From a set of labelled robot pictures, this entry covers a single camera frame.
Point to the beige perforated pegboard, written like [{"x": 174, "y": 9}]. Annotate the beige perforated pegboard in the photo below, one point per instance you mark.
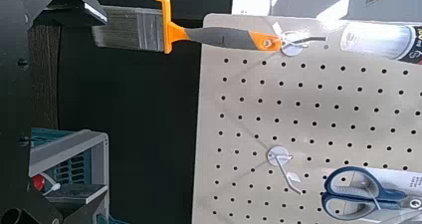
[{"x": 331, "y": 117}]

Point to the orange grey paint brush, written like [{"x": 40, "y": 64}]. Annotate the orange grey paint brush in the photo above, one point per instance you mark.
[{"x": 217, "y": 37}]

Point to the blue grey plastic crate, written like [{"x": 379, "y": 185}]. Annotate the blue grey plastic crate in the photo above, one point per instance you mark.
[{"x": 66, "y": 146}]

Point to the white pegboard hook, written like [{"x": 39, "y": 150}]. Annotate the white pegboard hook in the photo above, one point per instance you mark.
[
  {"x": 294, "y": 49},
  {"x": 278, "y": 155}
]

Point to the white zip tie tag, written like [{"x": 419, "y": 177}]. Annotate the white zip tie tag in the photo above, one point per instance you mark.
[{"x": 52, "y": 188}]

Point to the red white sealant tube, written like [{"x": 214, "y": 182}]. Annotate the red white sealant tube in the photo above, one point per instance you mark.
[{"x": 375, "y": 40}]

